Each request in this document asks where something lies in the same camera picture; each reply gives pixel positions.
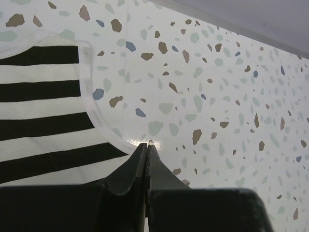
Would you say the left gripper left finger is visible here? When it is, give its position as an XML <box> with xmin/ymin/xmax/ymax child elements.
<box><xmin>0</xmin><ymin>143</ymin><xmax>147</xmax><ymax>232</ymax></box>

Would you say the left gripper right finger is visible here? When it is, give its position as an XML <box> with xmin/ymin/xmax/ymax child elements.
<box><xmin>146</xmin><ymin>145</ymin><xmax>273</xmax><ymax>232</ymax></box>

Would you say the black white striped tank top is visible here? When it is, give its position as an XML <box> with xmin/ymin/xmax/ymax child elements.
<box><xmin>0</xmin><ymin>31</ymin><xmax>135</xmax><ymax>186</ymax></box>

